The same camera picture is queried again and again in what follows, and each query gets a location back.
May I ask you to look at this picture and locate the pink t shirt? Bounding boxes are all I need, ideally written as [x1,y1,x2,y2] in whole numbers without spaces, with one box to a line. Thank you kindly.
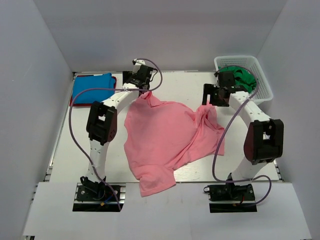
[124,92,225,197]

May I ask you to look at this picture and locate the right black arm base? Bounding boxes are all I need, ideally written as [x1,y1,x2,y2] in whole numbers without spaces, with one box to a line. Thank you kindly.
[203,183,257,213]

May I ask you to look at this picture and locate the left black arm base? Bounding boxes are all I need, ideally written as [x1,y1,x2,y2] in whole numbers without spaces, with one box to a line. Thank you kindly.
[72,183,121,213]

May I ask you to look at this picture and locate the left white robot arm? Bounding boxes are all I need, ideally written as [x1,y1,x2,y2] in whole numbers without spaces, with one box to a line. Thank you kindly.
[80,59,155,200]

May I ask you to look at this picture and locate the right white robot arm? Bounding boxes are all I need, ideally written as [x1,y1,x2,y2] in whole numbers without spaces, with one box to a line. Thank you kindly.
[202,69,284,200]

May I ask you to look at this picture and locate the green t shirt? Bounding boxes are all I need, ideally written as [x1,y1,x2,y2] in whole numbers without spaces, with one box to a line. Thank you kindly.
[218,65,257,94]

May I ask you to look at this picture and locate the folded blue t shirt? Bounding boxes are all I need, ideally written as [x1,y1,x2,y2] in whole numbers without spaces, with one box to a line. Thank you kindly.
[72,72,115,105]

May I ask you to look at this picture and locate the white plastic basket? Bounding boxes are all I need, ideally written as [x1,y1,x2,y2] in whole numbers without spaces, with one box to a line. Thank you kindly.
[214,55,273,105]

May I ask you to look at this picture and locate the folded red t shirt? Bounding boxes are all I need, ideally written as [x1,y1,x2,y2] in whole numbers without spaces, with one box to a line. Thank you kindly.
[69,74,118,108]

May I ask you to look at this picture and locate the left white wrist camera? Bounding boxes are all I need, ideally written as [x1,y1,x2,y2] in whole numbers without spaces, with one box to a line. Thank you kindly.
[132,58,146,74]

